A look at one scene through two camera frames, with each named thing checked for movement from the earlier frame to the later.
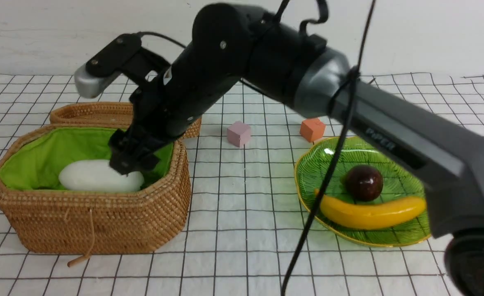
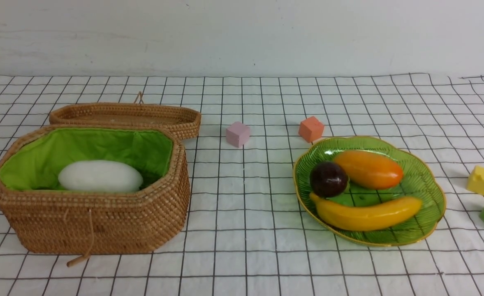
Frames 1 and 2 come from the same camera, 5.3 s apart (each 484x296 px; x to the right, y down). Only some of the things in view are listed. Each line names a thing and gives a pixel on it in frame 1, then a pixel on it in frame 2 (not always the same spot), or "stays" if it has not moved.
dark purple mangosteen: (363, 183) to (328, 179)
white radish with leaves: (96, 175) stays
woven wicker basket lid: (113, 115) stays
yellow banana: (355, 215) stays
